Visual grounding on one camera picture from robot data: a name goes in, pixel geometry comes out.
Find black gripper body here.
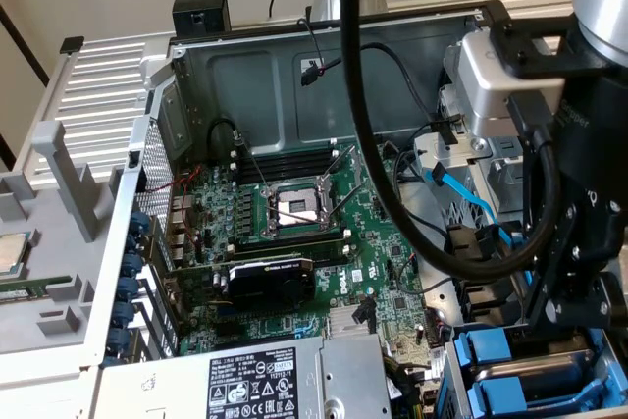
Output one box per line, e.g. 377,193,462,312
558,70,628,243

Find blue SATA wire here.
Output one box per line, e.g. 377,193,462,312
429,167,535,288

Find hard drive with blue caddy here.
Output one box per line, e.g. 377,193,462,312
439,305,628,419

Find silver metal drive cage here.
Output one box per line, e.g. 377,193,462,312
414,40,526,224

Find green motherboard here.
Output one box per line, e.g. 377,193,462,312
166,136,445,391

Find silver finned heatsink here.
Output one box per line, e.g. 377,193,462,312
327,304,380,340

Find black RAM slot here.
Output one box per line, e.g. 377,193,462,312
233,244,352,266
230,149,340,168
230,161,338,180
234,232,352,248

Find thin metal locking lever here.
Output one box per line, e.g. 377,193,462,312
234,130,270,194
321,145,357,183

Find metal CPU socket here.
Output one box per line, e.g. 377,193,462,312
262,177,342,238

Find black graphics card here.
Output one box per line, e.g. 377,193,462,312
164,254,316,315

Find open metal PC case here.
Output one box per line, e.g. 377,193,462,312
78,0,628,419

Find metal rear port block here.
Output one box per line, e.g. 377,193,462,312
166,192,198,266

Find silver power supply unit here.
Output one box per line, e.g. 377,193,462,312
97,335,393,419

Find small black box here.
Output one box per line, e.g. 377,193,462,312
172,0,232,40

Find grey plastic parts rack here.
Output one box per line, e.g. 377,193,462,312
0,119,128,356

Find green RAM stick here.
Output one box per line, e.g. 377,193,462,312
0,275,73,303

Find silver CPU chip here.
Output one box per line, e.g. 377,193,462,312
0,231,29,277

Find black tripod leg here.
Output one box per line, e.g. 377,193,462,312
0,4,50,89

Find black plastic cable shroud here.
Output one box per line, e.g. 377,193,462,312
444,224,529,327

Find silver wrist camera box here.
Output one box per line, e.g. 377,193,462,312
455,30,565,138

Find black camera mounting bracket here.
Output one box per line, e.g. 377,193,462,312
488,14,609,80

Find black wire with connector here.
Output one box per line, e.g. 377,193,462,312
298,43,465,145

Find power supply wire bundle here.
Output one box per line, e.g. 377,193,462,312
382,354,438,419

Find thick black camera cable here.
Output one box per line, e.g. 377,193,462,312
340,0,563,283

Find thin black red wire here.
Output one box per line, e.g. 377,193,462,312
296,5,329,78

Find black looped cable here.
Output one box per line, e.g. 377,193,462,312
207,117,246,165

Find red black twisted wire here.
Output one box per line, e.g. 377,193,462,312
141,163,203,253

